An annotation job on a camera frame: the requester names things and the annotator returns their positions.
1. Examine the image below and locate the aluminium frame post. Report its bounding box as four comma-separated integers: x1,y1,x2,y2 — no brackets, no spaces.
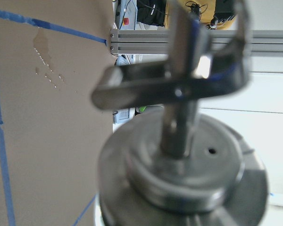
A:
110,29,283,57

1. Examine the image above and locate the glass sauce bottle metal spout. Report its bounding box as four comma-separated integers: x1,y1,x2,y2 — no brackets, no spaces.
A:
91,0,268,226

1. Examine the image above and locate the brown paper table cover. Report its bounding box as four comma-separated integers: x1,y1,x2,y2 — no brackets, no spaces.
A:
0,6,116,226

